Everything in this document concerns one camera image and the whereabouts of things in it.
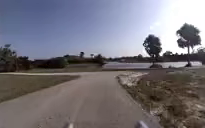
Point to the dark bushes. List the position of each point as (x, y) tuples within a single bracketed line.
[(6, 61)]

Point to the robot's own part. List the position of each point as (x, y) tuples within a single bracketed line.
[(70, 125), (141, 125)]

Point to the tall thin-trunked tree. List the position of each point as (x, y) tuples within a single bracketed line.
[(188, 33)]

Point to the dry grass field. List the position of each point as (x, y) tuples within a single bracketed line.
[(20, 86)]

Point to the patchy dry grass ground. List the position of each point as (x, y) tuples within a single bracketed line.
[(176, 96)]

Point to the distant tree line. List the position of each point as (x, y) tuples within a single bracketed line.
[(176, 57)]

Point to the small round-crowned tree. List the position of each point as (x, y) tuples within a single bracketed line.
[(152, 45)]

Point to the distant hedge and trees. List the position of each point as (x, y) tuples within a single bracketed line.
[(56, 62)]

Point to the lake water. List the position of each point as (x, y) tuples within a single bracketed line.
[(133, 65)]

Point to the distant grass strip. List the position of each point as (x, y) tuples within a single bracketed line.
[(73, 68)]

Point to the grey paved path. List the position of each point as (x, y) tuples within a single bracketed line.
[(93, 100)]

